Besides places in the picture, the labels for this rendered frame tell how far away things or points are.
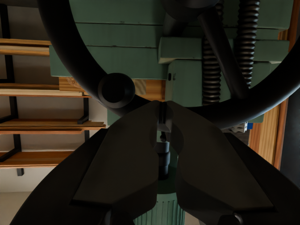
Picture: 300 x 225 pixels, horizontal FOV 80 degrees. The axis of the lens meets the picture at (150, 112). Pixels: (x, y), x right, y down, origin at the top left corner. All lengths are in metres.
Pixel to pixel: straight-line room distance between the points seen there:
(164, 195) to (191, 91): 0.34
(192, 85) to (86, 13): 0.24
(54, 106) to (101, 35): 2.68
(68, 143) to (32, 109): 0.72
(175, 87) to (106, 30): 0.18
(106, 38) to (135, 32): 0.06
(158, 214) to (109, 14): 0.50
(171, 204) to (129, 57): 0.40
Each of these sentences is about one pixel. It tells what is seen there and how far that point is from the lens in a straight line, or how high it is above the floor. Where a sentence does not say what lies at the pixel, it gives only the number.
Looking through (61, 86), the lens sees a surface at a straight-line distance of 0.57.
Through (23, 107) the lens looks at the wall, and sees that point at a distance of 3.20.
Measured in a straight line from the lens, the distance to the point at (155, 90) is 0.48.
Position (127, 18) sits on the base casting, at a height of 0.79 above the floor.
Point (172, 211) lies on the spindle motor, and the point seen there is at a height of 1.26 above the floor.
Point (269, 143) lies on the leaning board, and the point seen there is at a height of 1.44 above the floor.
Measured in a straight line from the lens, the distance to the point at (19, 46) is 2.63.
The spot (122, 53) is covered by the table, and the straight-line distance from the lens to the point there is 0.37.
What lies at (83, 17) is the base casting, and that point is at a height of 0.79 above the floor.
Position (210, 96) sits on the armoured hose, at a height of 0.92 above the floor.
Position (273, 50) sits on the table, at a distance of 0.32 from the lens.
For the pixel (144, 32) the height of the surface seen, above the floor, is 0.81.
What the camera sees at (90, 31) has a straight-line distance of 0.39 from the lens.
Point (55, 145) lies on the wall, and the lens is 3.18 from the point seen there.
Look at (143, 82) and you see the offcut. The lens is 0.38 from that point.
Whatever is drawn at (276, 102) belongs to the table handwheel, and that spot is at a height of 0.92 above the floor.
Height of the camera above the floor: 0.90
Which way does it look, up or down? 10 degrees up
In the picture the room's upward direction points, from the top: 178 degrees counter-clockwise
